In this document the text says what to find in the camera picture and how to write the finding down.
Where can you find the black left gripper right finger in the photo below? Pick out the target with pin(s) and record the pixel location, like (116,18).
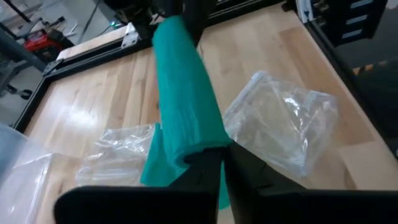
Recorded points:
(280,205)

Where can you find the grey wheeled cart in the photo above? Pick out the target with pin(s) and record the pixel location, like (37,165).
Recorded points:
(18,51)

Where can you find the red black tool crate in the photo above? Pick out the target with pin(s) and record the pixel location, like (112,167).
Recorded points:
(40,43)

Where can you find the black rack with grey panels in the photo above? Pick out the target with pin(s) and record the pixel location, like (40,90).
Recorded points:
(335,28)

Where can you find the silver corner bracket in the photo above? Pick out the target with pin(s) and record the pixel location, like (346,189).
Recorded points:
(130,35)

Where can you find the small clear plastic bag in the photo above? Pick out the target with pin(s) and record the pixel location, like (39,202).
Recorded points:
(118,155)

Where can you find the green bandage roll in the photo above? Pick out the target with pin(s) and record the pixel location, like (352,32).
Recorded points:
(186,93)

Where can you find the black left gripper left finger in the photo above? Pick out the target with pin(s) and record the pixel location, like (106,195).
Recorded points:
(140,205)

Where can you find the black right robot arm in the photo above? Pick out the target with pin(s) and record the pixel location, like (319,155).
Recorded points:
(140,12)

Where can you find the black aluminium rig frame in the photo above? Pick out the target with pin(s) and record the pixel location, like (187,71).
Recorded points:
(93,59)

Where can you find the large clear plastic bag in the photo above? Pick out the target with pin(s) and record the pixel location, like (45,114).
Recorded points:
(280,124)

